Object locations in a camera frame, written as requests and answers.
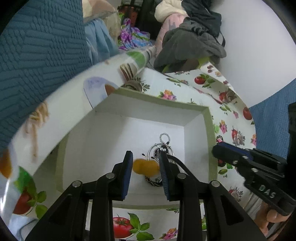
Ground beige plush blanket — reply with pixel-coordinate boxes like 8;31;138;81
82;0;121;45

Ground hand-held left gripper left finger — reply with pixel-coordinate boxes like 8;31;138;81
24;150;134;241

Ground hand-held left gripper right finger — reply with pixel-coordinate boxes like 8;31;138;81
158;151;267;241

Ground black and gold patterned bangle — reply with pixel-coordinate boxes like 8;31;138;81
144;174;164;187

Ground person's right hand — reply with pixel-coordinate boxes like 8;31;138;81
259;201;292;230

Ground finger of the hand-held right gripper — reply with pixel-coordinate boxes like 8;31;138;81
217;142;287;168
212;145;286;186

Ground pile of clothes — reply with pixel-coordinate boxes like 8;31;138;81
154;0;227;73

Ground cream puffy jacket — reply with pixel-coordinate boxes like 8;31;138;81
154;0;188;23

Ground fruit and flower printed tablecloth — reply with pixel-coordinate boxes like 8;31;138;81
0;45;258;241

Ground light blue cloth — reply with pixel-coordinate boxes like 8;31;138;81
84;18;120;65

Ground purple floral cloth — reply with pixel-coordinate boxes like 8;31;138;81
118;18;153;51

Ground pink quilted jacket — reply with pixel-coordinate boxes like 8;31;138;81
154;13;186;56

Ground blue quilted chair back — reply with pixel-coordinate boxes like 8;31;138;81
0;4;98;149
248;77;296;161

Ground light blue patterned bed sheet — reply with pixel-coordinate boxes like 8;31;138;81
8;214;36;235

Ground red and black pendant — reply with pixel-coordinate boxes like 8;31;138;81
217;159;233;169

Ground silver ball chain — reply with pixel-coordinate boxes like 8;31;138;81
159;133;171;146

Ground silver bangle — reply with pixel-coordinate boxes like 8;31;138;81
147;143;174;161

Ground white cardboard box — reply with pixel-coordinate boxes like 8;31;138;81
55;88;219;209

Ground red checked bag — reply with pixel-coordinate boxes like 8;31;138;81
120;4;139;24

